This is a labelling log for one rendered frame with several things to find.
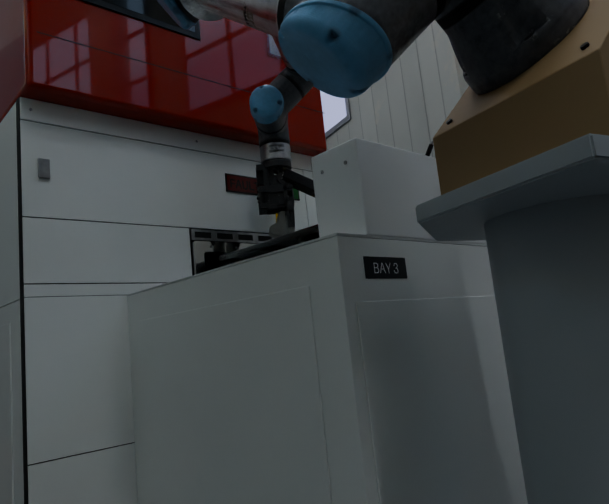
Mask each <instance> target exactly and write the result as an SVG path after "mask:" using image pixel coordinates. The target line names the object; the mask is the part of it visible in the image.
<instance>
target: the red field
mask: <svg viewBox="0 0 609 504"><path fill-rule="evenodd" d="M227 184H228V190H233V191H240V192H248V193H256V194H258V193H257V179H252V178H245V177H238V176H232V175H227Z"/></svg>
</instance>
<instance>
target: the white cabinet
mask: <svg viewBox="0 0 609 504"><path fill-rule="evenodd" d="M127 304H128V323H129V343H130V362H131V382H132V401H133V421H134V440H135V460H136V479H137V499H138V504H528V502H527V495H526V489H525V483H524V476H523V470H522V464H521V457H520V451H519V445H518V438H517V432H516V426H515V419H514V413H513V407H512V400H511V394H510V388H509V381H508V375H507V369H506V362H505V356H504V350H503V343H502V337H501V331H500V324H499V318H498V312H497V305H496V299H495V293H494V286H493V280H492V274H491V267H490V261H489V255H488V248H487V247H484V246H470V245H456V244H442V243H428V242H415V241H401V240H387V239H373V238H359V237H346V236H335V237H331V238H328V239H324V240H321V241H317V242H314V243H311V244H307V245H304V246H300V247H297V248H293V249H290V250H286V251H283V252H280V253H276V254H273V255H269V256H266V257H262V258H259V259H256V260H252V261H249V262H245V263H242V264H238V265H235V266H231V267H228V268H225V269H221V270H218V271H214V272H211V273H207V274H204V275H200V276H197V277H194V278H190V279H187V280H183V281H180V282H176V283H173V284H169V285H166V286H163V287H159V288H156V289H152V290H149V291H145V292H142V293H139V294H135V295H132V296H128V297H127Z"/></svg>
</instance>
